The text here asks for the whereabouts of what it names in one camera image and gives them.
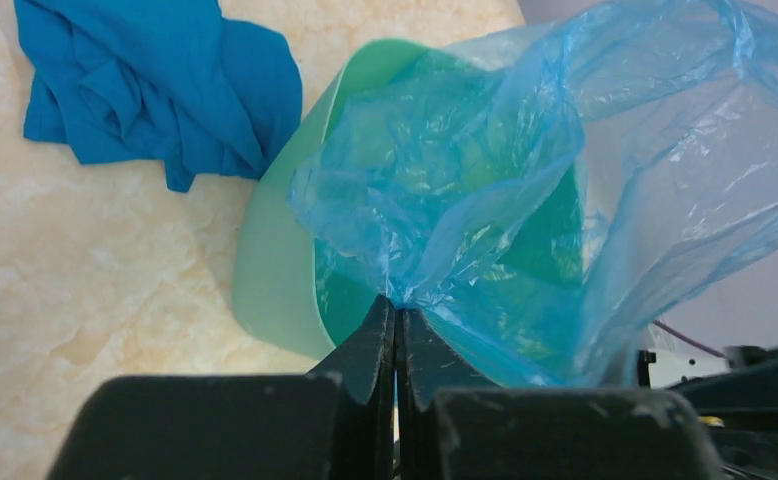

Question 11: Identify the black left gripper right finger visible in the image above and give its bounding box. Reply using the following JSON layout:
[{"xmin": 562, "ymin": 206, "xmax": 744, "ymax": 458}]
[{"xmin": 395, "ymin": 310, "xmax": 724, "ymax": 479}]

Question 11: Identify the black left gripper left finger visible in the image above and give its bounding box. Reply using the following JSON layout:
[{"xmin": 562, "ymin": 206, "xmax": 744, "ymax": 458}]
[{"xmin": 48, "ymin": 297, "xmax": 396, "ymax": 479}]

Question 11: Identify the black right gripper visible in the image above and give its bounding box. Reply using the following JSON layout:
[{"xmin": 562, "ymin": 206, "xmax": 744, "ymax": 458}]
[{"xmin": 637, "ymin": 346, "xmax": 778, "ymax": 479}]

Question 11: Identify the green plastic trash bin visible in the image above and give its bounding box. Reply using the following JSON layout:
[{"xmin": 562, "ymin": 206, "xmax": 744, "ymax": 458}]
[{"xmin": 231, "ymin": 38, "xmax": 586, "ymax": 362}]

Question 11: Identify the light blue translucent plastic bag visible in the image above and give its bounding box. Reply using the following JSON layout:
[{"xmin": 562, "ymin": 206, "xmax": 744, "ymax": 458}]
[{"xmin": 288, "ymin": 1, "xmax": 778, "ymax": 387}]

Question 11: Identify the dark blue crumpled bag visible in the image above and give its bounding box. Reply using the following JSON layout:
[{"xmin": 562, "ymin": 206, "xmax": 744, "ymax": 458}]
[{"xmin": 14, "ymin": 1, "xmax": 303, "ymax": 192}]

